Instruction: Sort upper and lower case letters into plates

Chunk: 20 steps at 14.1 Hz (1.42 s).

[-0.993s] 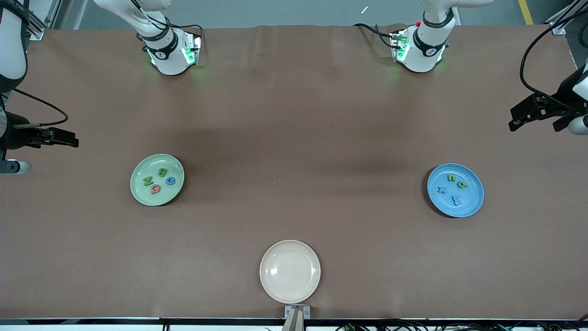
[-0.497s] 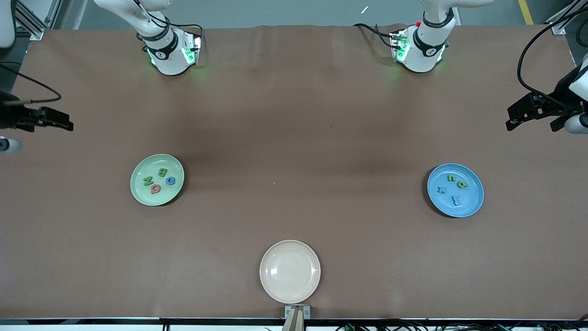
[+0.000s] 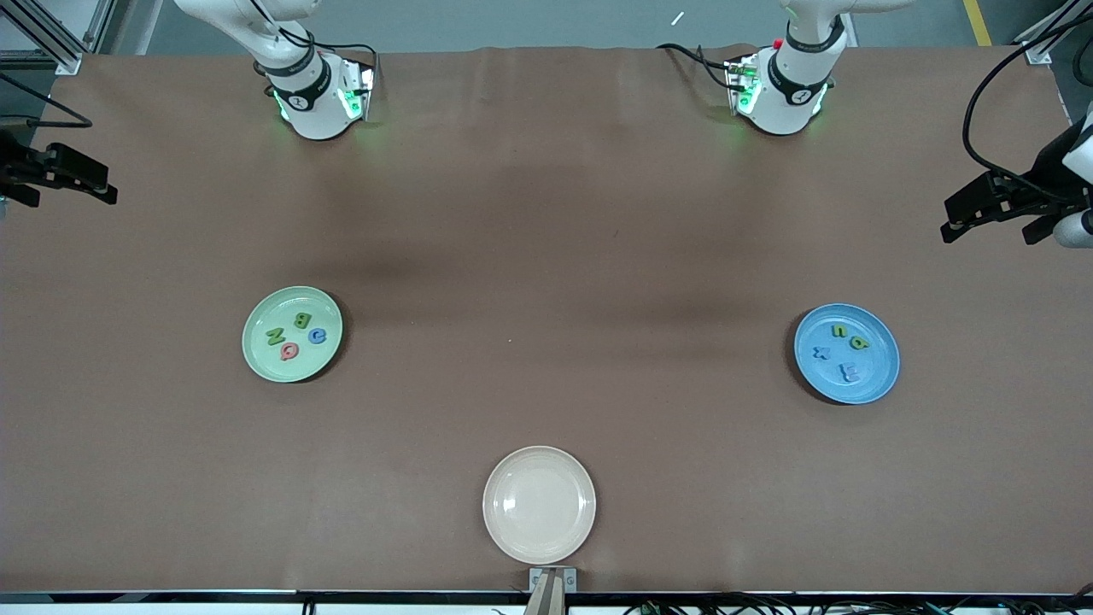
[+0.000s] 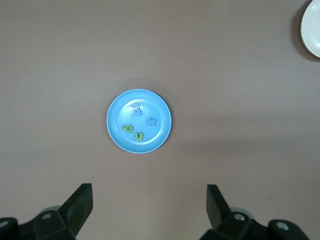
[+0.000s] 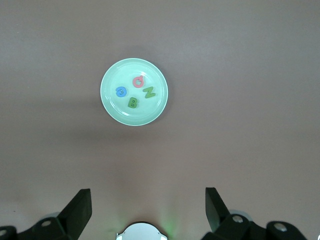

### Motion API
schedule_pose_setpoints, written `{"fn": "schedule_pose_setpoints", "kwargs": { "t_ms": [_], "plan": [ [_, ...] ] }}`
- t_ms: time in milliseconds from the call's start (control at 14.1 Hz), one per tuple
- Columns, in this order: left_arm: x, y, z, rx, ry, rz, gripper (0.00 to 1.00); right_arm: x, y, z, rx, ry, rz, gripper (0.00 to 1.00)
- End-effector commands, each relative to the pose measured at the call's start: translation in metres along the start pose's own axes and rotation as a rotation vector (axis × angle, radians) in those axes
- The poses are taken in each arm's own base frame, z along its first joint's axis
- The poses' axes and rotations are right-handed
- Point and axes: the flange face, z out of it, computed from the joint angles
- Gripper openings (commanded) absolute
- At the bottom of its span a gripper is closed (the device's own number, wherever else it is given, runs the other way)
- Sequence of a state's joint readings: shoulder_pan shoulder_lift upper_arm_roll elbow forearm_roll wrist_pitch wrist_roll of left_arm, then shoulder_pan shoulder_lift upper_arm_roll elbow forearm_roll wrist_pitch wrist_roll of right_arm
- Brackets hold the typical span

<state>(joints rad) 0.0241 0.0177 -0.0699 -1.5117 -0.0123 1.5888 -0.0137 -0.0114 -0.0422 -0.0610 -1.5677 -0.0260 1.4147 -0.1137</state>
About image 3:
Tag green plate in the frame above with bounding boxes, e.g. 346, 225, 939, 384
242, 285, 344, 384

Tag blue plate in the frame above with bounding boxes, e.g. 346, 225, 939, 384
794, 303, 901, 405

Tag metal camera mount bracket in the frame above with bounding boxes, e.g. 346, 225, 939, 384
523, 567, 578, 615

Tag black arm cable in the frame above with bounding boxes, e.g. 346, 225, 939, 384
962, 9, 1093, 185
0, 73, 93, 129

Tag aluminium frame profile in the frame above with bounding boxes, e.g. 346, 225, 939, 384
0, 0, 116, 76
1016, 0, 1093, 65

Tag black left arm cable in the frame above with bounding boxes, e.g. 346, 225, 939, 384
962, 9, 1093, 185

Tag brown table mat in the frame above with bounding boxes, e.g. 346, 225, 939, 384
0, 44, 1093, 595

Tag beige plate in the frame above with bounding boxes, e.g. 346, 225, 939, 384
482, 445, 597, 565

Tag black base cable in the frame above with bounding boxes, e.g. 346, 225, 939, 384
656, 43, 737, 91

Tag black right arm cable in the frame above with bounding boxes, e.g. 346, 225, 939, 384
0, 73, 93, 129

